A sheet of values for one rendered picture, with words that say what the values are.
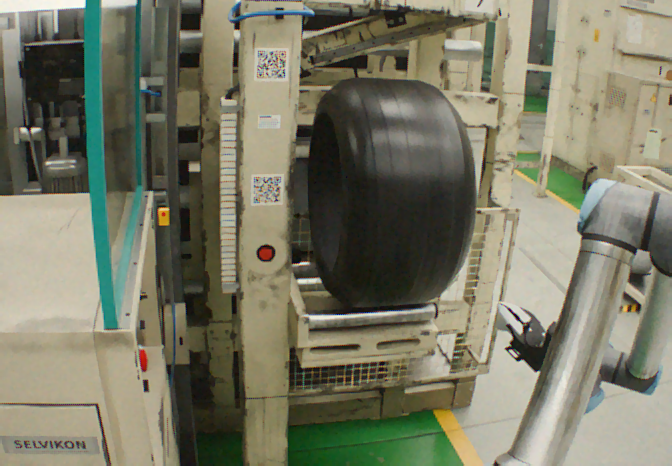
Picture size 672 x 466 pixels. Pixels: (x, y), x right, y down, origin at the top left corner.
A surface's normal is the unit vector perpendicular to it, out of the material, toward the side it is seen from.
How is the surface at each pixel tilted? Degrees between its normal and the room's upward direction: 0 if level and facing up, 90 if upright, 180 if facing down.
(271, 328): 90
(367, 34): 90
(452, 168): 61
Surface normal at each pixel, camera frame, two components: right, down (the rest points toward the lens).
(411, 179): 0.23, -0.05
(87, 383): 0.22, 0.36
